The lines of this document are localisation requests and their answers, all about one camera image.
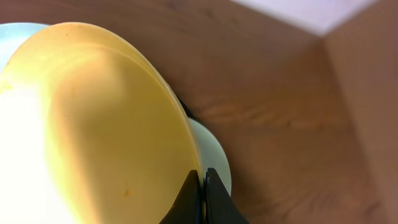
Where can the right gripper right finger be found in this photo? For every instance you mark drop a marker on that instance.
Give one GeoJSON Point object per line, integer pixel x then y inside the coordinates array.
{"type": "Point", "coordinates": [220, 208]}

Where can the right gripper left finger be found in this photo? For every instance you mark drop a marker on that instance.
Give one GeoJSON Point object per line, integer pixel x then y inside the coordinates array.
{"type": "Point", "coordinates": [187, 207]}

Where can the light blue plate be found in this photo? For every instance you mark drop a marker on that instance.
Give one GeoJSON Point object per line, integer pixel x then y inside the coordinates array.
{"type": "Point", "coordinates": [12, 35]}
{"type": "Point", "coordinates": [212, 153]}

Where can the yellow plate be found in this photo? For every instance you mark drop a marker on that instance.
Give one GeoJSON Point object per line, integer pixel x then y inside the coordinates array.
{"type": "Point", "coordinates": [90, 132]}

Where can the light blue plate top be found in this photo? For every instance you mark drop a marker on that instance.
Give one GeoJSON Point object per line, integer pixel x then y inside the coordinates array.
{"type": "Point", "coordinates": [12, 35]}

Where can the black round tray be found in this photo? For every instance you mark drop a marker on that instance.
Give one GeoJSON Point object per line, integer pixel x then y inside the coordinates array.
{"type": "Point", "coordinates": [186, 110]}

